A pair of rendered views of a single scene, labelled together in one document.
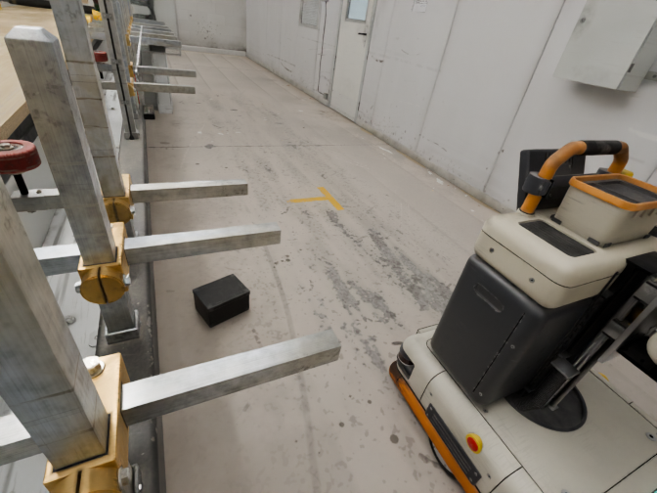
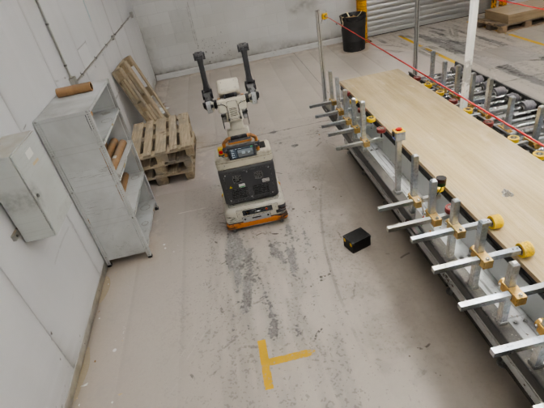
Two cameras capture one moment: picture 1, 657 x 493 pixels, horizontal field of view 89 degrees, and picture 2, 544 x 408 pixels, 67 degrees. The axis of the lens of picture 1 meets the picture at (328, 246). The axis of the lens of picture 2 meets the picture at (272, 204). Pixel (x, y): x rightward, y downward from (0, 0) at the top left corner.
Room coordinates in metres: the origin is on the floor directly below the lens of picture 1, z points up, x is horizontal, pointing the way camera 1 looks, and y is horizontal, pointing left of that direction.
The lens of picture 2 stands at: (3.88, 1.08, 2.52)
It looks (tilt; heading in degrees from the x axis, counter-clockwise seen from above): 34 degrees down; 207
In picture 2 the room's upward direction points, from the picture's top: 11 degrees counter-clockwise
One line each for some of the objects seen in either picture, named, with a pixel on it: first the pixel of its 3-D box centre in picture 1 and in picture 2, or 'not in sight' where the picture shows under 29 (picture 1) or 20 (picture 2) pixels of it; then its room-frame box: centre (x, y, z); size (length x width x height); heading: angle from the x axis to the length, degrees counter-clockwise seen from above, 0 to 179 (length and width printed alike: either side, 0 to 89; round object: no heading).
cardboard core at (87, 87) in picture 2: not in sight; (74, 89); (1.22, -1.97, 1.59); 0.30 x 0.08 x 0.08; 120
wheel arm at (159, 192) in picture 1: (145, 194); (359, 143); (0.62, 0.41, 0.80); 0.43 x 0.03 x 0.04; 120
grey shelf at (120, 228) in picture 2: not in sight; (108, 173); (1.31, -1.91, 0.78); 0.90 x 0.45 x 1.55; 30
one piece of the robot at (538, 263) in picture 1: (560, 297); (245, 167); (0.78, -0.69, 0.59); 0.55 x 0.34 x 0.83; 119
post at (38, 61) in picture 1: (96, 241); (354, 122); (0.34, 0.31, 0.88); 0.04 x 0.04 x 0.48; 30
